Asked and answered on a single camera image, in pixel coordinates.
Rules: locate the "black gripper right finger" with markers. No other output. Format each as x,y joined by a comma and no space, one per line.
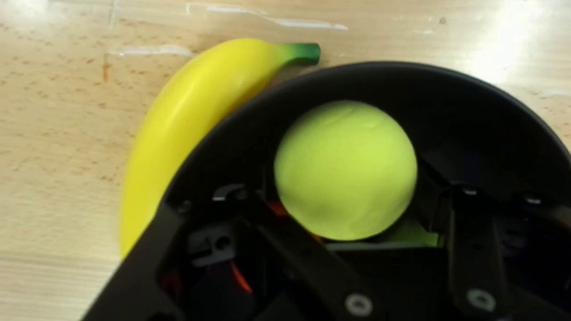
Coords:
482,261

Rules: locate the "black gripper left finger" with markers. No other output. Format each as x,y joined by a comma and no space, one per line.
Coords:
148,268

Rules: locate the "yellow toy banana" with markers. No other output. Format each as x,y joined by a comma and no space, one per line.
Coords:
179,118

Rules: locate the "yellow-green ball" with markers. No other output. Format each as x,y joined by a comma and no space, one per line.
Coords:
345,170

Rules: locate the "small black bowl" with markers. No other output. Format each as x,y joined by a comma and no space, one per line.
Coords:
475,118

